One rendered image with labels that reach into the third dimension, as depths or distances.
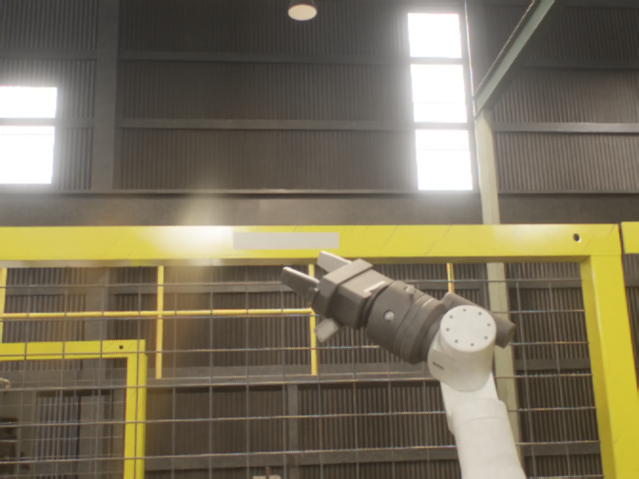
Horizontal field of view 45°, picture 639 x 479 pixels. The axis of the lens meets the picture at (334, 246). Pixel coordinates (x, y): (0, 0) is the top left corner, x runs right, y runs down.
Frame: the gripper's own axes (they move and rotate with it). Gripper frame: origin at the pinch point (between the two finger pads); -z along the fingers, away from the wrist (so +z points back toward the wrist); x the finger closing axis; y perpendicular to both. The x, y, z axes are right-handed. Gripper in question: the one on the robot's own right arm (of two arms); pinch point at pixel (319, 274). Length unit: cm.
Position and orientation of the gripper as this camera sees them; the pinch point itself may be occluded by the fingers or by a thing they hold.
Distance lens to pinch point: 106.4
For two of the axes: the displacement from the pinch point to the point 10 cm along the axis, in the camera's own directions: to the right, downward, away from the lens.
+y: 2.2, -8.7, -4.3
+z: 8.0, 4.2, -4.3
